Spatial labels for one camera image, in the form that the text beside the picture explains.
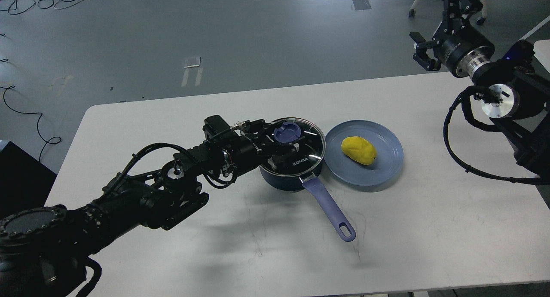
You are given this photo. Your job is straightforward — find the black cable on floor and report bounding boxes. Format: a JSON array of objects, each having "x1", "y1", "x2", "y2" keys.
[{"x1": 0, "y1": 86, "x2": 62, "y2": 162}]

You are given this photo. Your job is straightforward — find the glass pot lid blue knob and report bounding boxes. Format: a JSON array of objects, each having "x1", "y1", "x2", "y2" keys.
[{"x1": 254, "y1": 117, "x2": 326, "y2": 178}]

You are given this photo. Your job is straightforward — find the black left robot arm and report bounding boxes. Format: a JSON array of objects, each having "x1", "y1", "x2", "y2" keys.
[{"x1": 1, "y1": 115, "x2": 322, "y2": 297}]

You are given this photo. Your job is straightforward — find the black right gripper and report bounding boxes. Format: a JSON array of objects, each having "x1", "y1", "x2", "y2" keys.
[{"x1": 409, "y1": 0, "x2": 495, "y2": 78}]

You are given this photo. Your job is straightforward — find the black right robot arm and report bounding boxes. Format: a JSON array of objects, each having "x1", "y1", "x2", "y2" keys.
[{"x1": 410, "y1": 0, "x2": 550, "y2": 185}]

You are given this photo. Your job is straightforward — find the blue round plate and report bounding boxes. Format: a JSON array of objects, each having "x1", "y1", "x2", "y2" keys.
[{"x1": 324, "y1": 119, "x2": 404, "y2": 191}]

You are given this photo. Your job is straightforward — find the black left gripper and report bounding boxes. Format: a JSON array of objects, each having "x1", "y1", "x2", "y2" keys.
[{"x1": 228, "y1": 119, "x2": 318, "y2": 175}]

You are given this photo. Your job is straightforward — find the black box at left edge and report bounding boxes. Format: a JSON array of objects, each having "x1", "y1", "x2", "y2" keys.
[{"x1": 0, "y1": 140, "x2": 57, "y2": 219}]

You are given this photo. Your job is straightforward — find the dark blue saucepan purple handle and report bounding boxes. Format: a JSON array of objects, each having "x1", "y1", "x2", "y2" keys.
[{"x1": 262, "y1": 174, "x2": 356, "y2": 242}]

